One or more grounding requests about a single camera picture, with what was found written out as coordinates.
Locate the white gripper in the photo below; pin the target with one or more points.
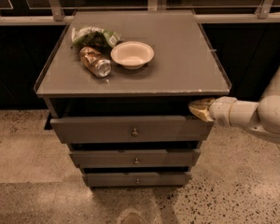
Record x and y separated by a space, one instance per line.
219 110

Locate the grey top drawer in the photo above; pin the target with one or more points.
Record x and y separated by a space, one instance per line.
130 129

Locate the grey drawer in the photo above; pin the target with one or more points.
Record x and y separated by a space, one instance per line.
130 129
135 158
137 179

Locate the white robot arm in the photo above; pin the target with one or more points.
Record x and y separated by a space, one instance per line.
261 119

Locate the grey middle drawer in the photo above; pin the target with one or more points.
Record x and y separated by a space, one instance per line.
135 158

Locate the grey drawer cabinet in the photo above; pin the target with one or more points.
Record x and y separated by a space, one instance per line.
183 69

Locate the grey bottom drawer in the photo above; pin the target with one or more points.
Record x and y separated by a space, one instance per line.
137 179

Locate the white paper bowl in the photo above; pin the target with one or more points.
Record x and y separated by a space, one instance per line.
132 54

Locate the crushed metal can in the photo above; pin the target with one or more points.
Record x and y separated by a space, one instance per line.
95 61

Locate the green chip bag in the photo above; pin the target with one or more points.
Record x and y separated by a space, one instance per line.
94 37

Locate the metal railing frame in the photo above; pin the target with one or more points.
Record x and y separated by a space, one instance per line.
55 12

